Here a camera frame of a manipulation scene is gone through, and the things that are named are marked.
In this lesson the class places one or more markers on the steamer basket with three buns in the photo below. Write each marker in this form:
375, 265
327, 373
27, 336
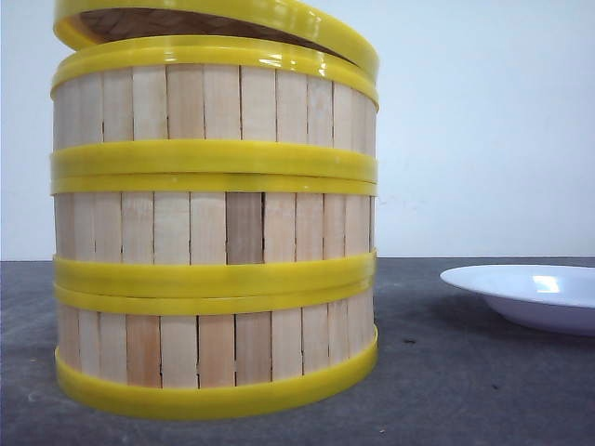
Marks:
183, 249

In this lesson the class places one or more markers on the steamer basket with one bun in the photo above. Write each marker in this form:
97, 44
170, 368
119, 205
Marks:
208, 113

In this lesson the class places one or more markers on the woven bamboo steamer lid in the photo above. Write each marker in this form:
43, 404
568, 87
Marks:
79, 24

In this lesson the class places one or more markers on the steamer basket with small buns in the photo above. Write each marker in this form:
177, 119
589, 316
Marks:
216, 395

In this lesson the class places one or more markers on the white ceramic plate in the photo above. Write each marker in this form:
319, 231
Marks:
552, 298

